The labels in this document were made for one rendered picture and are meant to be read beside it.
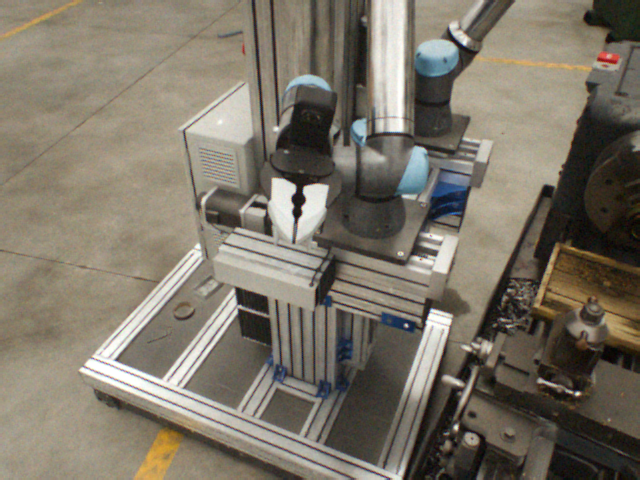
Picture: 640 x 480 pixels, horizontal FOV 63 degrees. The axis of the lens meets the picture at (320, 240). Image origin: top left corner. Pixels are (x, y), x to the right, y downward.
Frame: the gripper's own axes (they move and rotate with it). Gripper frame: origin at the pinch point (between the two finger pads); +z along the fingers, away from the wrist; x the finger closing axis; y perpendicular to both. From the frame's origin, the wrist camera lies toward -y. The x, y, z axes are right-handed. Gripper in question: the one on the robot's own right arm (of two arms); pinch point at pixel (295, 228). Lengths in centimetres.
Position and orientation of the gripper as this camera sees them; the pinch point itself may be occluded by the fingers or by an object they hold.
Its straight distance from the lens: 52.3
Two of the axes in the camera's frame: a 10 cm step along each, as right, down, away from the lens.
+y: -1.4, 7.6, 6.4
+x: -9.9, -1.3, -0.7
